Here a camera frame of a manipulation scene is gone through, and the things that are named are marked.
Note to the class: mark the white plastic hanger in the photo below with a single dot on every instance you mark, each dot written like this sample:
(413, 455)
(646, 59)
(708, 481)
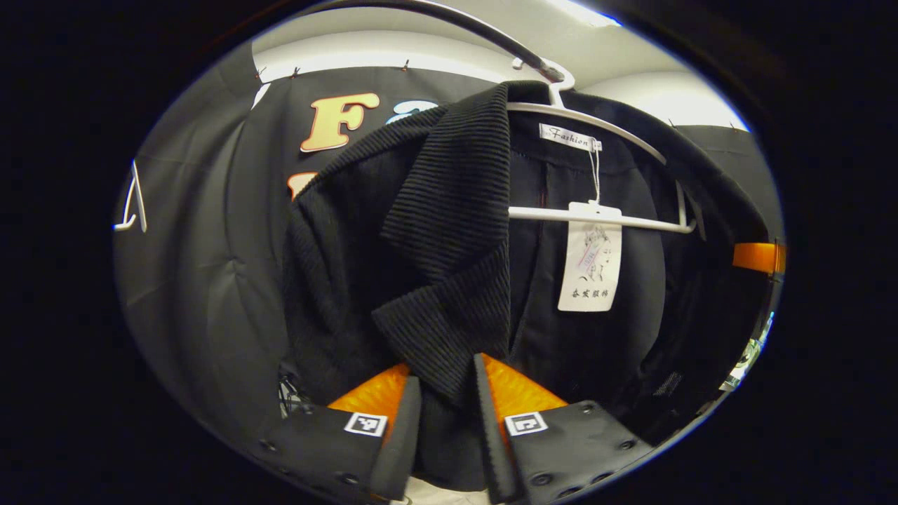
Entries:
(139, 196)
(652, 224)

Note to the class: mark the black backdrop cloth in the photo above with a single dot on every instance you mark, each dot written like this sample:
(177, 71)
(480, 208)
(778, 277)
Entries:
(210, 280)

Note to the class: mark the black knit jacket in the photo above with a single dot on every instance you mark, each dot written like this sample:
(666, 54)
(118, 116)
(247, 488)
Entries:
(449, 210)

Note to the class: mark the white paper hang tag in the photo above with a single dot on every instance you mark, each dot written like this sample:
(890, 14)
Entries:
(589, 273)

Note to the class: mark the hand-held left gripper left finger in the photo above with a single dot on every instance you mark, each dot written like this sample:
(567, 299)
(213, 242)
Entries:
(403, 449)

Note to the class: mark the black metal clothes rack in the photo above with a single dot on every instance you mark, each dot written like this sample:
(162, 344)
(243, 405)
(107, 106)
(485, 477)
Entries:
(505, 42)

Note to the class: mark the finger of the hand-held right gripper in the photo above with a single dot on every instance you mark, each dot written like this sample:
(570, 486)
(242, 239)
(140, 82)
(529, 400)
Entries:
(758, 257)

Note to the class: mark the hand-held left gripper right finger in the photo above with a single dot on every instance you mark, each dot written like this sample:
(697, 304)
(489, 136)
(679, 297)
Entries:
(491, 449)

